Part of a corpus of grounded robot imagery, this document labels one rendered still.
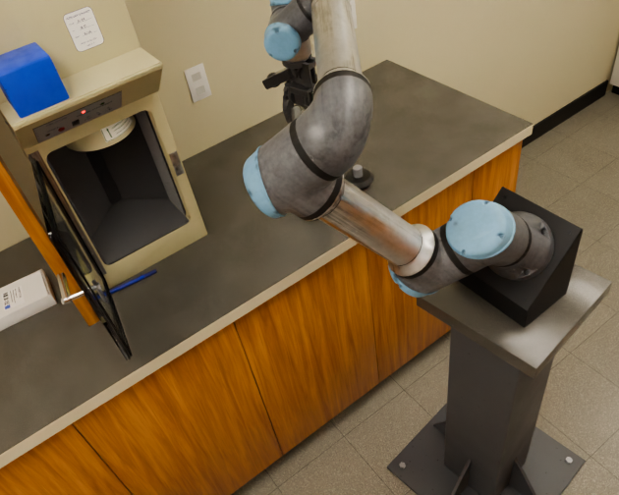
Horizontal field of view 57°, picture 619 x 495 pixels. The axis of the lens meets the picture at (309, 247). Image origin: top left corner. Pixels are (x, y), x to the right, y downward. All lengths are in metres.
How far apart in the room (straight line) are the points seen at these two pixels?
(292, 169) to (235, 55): 1.16
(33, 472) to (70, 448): 0.09
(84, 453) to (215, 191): 0.83
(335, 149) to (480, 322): 0.65
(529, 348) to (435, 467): 0.95
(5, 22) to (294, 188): 0.67
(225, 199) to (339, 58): 0.90
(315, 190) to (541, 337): 0.66
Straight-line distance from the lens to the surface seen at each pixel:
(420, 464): 2.20
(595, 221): 3.10
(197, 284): 1.54
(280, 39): 1.21
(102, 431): 1.57
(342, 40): 1.02
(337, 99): 0.88
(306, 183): 0.90
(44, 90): 1.23
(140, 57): 1.33
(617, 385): 2.49
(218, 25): 1.95
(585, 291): 1.47
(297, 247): 1.56
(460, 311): 1.38
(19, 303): 1.68
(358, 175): 1.69
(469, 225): 1.14
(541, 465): 2.24
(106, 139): 1.44
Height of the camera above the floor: 2.01
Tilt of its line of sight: 44 degrees down
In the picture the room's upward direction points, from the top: 11 degrees counter-clockwise
